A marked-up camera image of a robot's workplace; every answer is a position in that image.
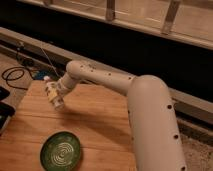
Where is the black device at left edge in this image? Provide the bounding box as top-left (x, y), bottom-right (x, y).
top-left (0, 86), bottom-right (15, 136)

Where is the blue object behind table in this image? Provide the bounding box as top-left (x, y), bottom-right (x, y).
top-left (34, 70), bottom-right (50, 80)

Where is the wooden shelf frame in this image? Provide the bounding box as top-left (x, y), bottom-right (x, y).
top-left (18, 0), bottom-right (213, 50)

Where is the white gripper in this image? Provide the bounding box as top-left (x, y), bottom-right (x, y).
top-left (56, 73), bottom-right (80, 95)

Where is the metal floor rail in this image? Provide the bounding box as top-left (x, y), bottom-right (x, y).
top-left (0, 27), bottom-right (213, 125)

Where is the black coiled cable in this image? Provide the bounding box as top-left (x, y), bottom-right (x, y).
top-left (1, 65), bottom-right (38, 90)

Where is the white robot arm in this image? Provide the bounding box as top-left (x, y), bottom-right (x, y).
top-left (57, 61), bottom-right (187, 171)

